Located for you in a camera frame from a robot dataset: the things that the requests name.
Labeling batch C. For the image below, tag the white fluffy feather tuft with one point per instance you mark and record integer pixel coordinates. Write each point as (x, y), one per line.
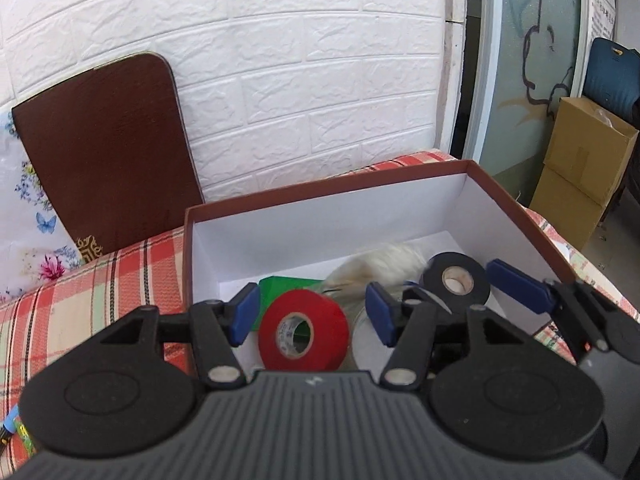
(380, 265)

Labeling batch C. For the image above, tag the clear patterned tape roll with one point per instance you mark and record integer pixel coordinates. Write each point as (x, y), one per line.
(370, 355)

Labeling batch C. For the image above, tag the floral printed plastic bag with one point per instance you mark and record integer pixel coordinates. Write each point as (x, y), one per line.
(30, 240)

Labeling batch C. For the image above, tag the white door frame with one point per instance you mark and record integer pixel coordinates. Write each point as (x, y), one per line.
(489, 60)

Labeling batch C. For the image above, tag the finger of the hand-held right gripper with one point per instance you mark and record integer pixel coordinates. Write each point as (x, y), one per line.
(515, 285)
(442, 306)

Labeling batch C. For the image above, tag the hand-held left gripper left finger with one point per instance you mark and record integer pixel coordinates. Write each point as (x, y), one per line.
(245, 310)

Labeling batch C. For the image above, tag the blue chair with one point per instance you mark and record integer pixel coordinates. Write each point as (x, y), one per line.
(610, 75)

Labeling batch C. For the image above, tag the brown box white inside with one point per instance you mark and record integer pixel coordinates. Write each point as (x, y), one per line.
(325, 230)

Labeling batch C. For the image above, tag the green tape roll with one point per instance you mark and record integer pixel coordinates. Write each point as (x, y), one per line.
(285, 287)

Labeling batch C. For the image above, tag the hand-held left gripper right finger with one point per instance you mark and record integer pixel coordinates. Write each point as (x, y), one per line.
(380, 317)

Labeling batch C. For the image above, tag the dark brown wooden board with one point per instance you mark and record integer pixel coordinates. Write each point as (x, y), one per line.
(110, 150)

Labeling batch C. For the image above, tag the black tape roll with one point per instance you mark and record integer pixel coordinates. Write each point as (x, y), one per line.
(435, 267)

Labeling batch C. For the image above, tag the red tape roll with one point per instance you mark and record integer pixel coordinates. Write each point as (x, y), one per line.
(325, 320)

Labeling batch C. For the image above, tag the glass door with drawing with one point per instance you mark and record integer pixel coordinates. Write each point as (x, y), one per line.
(530, 10)

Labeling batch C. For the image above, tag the white printed notice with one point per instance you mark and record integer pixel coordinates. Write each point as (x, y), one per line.
(602, 0)

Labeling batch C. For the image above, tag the brown cardboard carton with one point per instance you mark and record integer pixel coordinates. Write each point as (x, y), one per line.
(590, 145)
(565, 210)

